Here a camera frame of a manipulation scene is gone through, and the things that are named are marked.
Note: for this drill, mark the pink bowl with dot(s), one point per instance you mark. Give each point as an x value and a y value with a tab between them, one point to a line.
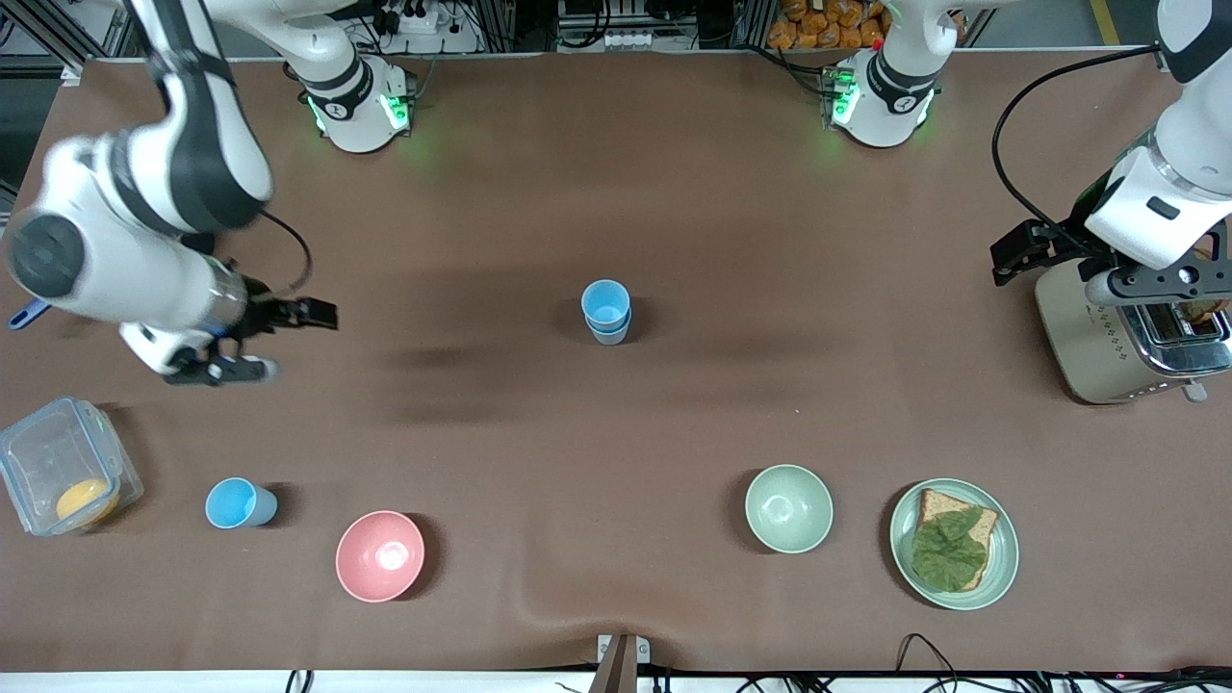
380	556

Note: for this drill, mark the dark toasted bread slice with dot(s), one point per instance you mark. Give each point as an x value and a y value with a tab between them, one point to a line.
1211	311

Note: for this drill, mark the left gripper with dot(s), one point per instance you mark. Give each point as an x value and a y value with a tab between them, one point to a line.
1057	246

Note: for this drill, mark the green lettuce leaf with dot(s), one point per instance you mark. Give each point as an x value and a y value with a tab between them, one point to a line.
948	549

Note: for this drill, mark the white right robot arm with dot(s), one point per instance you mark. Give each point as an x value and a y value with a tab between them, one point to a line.
96	260

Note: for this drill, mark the clear plastic food container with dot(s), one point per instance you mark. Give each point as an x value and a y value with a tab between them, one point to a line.
38	452

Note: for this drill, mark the pale green bowl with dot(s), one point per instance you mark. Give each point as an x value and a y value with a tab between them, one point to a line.
789	508

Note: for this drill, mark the bright blue plastic cup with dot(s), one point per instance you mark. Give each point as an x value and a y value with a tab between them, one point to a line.
236	503
606	300

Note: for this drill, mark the small white socket strip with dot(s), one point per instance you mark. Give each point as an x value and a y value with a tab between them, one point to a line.
628	40

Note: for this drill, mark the white power strip with plugs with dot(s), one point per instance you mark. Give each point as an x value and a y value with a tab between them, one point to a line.
419	19

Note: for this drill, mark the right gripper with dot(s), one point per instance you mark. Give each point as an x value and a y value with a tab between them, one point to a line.
262	315

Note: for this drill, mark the orange round food piece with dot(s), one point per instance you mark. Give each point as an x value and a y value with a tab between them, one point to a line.
85	500

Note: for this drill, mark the beige chrome toaster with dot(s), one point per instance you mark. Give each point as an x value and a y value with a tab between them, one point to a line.
1083	346

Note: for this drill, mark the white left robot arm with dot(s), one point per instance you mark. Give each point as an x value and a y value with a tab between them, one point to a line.
881	106

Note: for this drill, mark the brown bread slice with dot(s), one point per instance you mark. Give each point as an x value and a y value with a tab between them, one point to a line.
938	502

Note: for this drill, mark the pale green plate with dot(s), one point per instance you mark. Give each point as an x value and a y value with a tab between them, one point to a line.
1001	558

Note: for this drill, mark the metal table edge bracket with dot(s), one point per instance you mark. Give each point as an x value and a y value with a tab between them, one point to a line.
621	664

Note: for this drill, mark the grey-blue plastic cup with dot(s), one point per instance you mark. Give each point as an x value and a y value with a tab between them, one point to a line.
609	337

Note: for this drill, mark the bag of orange buns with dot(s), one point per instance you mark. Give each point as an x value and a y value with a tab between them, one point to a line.
818	24

